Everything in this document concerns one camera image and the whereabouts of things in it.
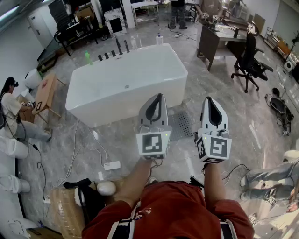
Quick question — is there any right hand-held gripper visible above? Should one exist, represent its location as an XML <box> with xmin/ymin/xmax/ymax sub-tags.
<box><xmin>194</xmin><ymin>97</ymin><xmax>232</xmax><ymax>164</ymax></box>

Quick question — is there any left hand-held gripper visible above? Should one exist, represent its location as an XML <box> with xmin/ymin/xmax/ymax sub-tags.
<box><xmin>136</xmin><ymin>93</ymin><xmax>173</xmax><ymax>161</ymax></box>

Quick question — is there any perforated metal floor drain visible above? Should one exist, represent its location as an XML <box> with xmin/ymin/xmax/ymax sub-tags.
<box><xmin>167</xmin><ymin>111</ymin><xmax>196</xmax><ymax>142</ymax></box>

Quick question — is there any person's right forearm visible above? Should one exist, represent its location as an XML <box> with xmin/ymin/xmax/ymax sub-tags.
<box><xmin>204</xmin><ymin>162</ymin><xmax>227</xmax><ymax>212</ymax></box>

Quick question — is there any person's left forearm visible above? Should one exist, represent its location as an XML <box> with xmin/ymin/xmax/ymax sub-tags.
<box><xmin>114</xmin><ymin>158</ymin><xmax>160</xmax><ymax>207</ymax></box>

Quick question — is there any white bathtub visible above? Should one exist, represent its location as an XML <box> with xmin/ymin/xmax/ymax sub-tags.
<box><xmin>65</xmin><ymin>42</ymin><xmax>189</xmax><ymax>128</ymax></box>

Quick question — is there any white power strip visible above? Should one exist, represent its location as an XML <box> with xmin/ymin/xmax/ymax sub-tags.
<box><xmin>104</xmin><ymin>160</ymin><xmax>122</xmax><ymax>171</ymax></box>

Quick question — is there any black round pan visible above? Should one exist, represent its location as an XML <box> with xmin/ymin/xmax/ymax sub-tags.
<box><xmin>269</xmin><ymin>96</ymin><xmax>287</xmax><ymax>114</ymax></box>

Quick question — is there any black office chair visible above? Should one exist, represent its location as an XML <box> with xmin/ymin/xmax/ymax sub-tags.
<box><xmin>230</xmin><ymin>24</ymin><xmax>274</xmax><ymax>94</ymax></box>

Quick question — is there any dark brown desk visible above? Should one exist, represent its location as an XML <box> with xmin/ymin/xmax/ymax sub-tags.
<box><xmin>197</xmin><ymin>21</ymin><xmax>249</xmax><ymax>72</ymax></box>

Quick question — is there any black faucet spout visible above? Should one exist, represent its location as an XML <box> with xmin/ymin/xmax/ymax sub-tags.
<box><xmin>115</xmin><ymin>38</ymin><xmax>124</xmax><ymax>56</ymax></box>

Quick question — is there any green plastic bottle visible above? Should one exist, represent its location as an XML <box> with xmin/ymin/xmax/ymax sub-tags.
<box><xmin>84</xmin><ymin>50</ymin><xmax>93</xmax><ymax>66</ymax></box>

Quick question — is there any white round cushion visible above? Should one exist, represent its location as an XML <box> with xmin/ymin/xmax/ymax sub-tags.
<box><xmin>97</xmin><ymin>181</ymin><xmax>117</xmax><ymax>196</ymax></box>

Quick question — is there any person's red shirt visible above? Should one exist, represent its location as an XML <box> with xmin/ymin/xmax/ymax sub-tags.
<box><xmin>81</xmin><ymin>181</ymin><xmax>255</xmax><ymax>239</ymax></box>

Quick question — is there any white cabinet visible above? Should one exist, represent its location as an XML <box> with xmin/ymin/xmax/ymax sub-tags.
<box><xmin>104</xmin><ymin>8</ymin><xmax>128</xmax><ymax>35</ymax></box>

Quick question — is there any black bag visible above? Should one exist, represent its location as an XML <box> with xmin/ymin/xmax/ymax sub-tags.
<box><xmin>63</xmin><ymin>178</ymin><xmax>106</xmax><ymax>225</ymax></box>

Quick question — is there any small wooden table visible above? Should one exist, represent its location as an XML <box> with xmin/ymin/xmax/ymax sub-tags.
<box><xmin>32</xmin><ymin>72</ymin><xmax>66</xmax><ymax>117</ymax></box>

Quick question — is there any white table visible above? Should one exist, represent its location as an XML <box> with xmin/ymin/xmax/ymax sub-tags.
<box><xmin>130</xmin><ymin>0</ymin><xmax>160</xmax><ymax>27</ymax></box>

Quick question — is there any black table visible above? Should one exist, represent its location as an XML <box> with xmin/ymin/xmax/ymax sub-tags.
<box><xmin>54</xmin><ymin>17</ymin><xmax>99</xmax><ymax>57</ymax></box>

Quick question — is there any large cardboard box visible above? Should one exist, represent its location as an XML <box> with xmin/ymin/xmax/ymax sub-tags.
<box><xmin>50</xmin><ymin>178</ymin><xmax>131</xmax><ymax>239</ymax></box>

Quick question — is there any small cardboard box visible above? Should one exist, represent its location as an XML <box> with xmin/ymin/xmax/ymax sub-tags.
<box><xmin>25</xmin><ymin>227</ymin><xmax>62</xmax><ymax>239</ymax></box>

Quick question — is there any white cable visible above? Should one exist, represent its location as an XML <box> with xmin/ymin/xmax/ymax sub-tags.
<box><xmin>56</xmin><ymin>119</ymin><xmax>110</xmax><ymax>187</ymax></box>

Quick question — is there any black cable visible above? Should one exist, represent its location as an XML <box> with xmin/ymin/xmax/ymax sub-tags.
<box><xmin>20</xmin><ymin>121</ymin><xmax>47</xmax><ymax>201</ymax></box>

